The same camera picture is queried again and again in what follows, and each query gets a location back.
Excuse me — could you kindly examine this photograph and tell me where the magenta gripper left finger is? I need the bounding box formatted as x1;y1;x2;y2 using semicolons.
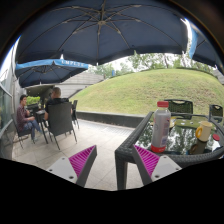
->
47;145;97;187

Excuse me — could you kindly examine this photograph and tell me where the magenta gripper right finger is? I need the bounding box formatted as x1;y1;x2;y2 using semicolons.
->
132;145;181;185

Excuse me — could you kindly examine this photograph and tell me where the white bottle red cap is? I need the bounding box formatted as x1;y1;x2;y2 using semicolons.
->
151;101;171;153

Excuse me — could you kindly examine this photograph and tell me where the dark wicker glass-top table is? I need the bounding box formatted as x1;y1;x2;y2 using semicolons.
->
115;112;224;190

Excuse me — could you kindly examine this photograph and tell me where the dark wicker chair back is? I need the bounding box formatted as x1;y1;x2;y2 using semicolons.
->
46;101;78;151

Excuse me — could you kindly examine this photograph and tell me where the yellow mug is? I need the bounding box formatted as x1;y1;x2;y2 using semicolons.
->
195;121;212;142

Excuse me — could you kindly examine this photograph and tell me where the dark chair in background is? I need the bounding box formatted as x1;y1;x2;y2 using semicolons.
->
72;100;79;129

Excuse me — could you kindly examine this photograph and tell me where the dark chair under plaid person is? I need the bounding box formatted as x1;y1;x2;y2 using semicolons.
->
11;114;32;149

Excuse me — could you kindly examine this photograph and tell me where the small dark cafe table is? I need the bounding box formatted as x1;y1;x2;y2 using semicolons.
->
36;110;48;144

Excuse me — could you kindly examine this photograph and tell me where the dark chair behind table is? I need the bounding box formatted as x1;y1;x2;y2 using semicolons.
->
167;99;193;120

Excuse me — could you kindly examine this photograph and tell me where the person in plaid shirt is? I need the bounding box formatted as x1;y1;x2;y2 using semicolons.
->
16;94;42;141

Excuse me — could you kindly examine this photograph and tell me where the red bottle cap on table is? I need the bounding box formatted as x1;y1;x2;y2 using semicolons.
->
213;134;220;141

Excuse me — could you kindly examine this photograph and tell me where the man in black shirt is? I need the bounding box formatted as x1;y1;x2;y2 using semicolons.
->
44;87;69;120

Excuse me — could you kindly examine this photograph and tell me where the dark chair far right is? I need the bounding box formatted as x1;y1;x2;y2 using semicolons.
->
209;104;223;123

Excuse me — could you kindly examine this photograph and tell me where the blue patio umbrella with lettering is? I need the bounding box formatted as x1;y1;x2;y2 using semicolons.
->
15;59;88;88

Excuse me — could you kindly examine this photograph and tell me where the navy umbrella at right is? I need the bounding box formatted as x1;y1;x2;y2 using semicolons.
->
189;23;224;75

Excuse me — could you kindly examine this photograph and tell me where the large navy patio umbrella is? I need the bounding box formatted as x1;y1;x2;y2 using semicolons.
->
16;0;188;65

